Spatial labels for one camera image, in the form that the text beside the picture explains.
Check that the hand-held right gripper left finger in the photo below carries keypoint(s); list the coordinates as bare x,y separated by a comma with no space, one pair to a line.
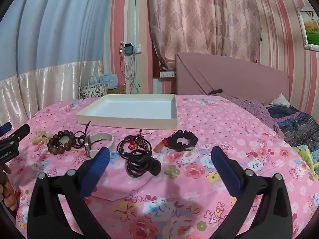
96,170

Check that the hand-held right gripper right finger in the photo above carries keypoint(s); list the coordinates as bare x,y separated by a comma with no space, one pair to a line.
226,170

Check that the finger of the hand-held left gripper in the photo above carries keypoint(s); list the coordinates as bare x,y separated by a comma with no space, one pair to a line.
21,132
5,128

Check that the black scrunchie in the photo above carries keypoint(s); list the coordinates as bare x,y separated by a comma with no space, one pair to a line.
178,145

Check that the white shallow box tray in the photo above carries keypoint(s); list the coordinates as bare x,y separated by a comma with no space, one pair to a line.
129,109

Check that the person's left hand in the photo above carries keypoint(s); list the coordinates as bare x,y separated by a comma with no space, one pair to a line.
8,191

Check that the beige flower hair accessory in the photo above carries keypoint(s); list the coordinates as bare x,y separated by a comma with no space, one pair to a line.
39,136

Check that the pink floral bedsheet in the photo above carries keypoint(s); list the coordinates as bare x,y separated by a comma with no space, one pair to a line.
189,199

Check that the purple dotted blanket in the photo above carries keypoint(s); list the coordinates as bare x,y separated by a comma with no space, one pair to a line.
256,112

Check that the floral print tote bag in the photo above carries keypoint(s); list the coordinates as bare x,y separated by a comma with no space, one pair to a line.
93,90

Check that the blue patterned quilt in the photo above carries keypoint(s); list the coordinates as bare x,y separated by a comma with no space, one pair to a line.
296,124

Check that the green colourful cloth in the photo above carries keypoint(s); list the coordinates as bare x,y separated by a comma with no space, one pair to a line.
310,156

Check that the white pillow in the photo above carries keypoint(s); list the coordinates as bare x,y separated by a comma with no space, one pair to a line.
280,100

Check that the pink bed headboard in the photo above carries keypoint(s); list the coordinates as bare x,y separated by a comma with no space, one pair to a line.
236,79

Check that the light blue gift bag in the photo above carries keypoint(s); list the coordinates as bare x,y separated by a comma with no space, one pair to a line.
109,79

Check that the blue and cream curtain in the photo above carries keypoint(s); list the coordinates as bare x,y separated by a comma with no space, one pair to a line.
49,42

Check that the white power strip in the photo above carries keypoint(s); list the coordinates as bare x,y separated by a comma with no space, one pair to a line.
167,74

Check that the pink patterned curtain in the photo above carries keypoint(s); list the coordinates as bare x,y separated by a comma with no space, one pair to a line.
199,20

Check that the framed landscape picture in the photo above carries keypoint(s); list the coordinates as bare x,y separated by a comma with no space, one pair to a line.
310,27

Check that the blue device on wall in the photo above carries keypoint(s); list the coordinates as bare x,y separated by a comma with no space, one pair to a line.
128,49

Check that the white wall socket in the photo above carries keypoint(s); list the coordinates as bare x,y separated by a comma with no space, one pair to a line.
137,48

